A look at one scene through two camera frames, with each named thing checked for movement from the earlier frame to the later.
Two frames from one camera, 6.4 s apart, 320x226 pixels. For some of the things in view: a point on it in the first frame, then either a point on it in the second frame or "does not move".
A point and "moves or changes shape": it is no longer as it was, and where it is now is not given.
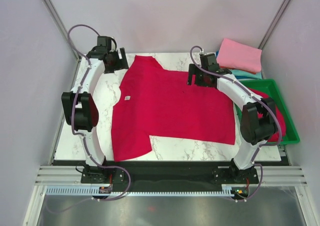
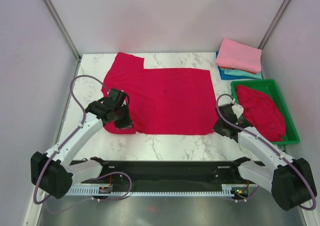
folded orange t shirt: [224, 67] does not move
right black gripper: [193, 70] → [215, 127]
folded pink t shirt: [239, 55] does not move
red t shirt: [158, 102] moves or changes shape
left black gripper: [110, 69] → [127, 123]
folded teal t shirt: [242, 73] does not move
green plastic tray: [269, 87] does not move
